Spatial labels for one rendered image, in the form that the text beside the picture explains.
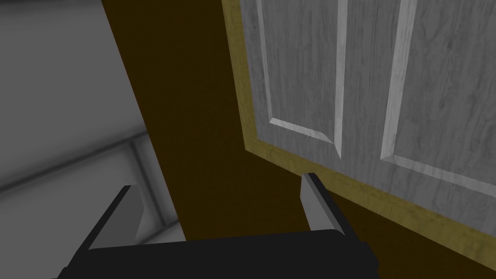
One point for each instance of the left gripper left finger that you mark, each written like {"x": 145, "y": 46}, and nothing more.
{"x": 120, "y": 221}

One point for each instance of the grey panelled wooden door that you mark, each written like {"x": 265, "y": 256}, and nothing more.
{"x": 387, "y": 85}

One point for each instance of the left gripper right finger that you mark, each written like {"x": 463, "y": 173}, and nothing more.
{"x": 317, "y": 211}

